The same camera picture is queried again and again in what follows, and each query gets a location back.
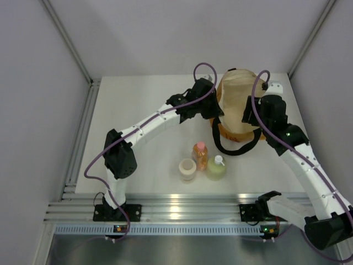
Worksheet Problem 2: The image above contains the tan canvas bag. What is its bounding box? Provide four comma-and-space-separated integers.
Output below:
210, 68, 265, 156

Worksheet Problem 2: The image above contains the orange bottle pink cap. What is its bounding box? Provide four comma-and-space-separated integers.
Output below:
192, 141, 208, 171

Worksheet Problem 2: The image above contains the green bottle white cap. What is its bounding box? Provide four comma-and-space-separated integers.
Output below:
206, 155, 227, 181

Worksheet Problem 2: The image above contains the cream jar bottle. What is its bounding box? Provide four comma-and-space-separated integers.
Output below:
179, 158, 197, 183

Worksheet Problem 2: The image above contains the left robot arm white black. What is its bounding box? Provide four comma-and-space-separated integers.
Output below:
93, 78, 223, 221

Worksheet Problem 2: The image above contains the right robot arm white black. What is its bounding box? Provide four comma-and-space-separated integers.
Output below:
242, 82, 352, 250

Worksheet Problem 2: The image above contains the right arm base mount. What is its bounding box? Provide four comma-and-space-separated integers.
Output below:
239, 204, 262, 226

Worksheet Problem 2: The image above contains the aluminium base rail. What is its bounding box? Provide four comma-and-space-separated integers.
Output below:
44, 193, 260, 223

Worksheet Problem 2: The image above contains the right aluminium frame post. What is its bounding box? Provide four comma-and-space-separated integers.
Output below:
287, 0, 339, 79

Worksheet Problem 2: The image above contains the aluminium frame post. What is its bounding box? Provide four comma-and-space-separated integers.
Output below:
287, 0, 339, 79
39, 0, 93, 85

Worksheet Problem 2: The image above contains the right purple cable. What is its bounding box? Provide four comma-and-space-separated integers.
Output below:
252, 70, 353, 262

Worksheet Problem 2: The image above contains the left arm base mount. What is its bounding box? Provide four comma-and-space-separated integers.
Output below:
93, 204, 142, 222

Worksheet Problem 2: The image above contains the left aluminium frame post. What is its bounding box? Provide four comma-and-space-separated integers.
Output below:
39, 0, 93, 85

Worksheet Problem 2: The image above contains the grey slotted cable duct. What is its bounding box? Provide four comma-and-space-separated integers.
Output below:
54, 224, 276, 236

